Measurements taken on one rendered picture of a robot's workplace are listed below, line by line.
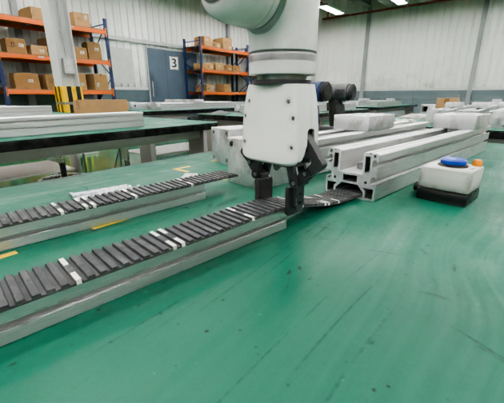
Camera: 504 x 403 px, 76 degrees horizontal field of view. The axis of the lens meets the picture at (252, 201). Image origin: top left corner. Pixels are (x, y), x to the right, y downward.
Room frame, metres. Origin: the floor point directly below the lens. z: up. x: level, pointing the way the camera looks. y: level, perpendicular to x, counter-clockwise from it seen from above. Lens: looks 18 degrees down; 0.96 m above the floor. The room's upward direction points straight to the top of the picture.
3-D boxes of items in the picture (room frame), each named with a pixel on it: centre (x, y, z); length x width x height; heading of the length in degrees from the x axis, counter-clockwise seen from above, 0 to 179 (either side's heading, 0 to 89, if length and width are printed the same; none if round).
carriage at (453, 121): (1.02, -0.65, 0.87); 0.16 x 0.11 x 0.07; 134
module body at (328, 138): (0.99, -0.34, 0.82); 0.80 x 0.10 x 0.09; 134
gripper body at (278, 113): (0.44, -0.04, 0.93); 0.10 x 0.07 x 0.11; 44
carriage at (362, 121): (0.99, -0.34, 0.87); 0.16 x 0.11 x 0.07; 134
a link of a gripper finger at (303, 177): (0.41, -0.07, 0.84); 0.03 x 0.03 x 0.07; 44
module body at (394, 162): (0.85, -0.47, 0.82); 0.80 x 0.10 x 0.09; 134
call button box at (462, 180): (0.57, -0.35, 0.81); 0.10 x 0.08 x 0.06; 44
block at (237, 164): (0.67, -0.02, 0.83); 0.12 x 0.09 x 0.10; 44
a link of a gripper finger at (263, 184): (0.47, -0.01, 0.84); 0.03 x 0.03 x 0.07; 44
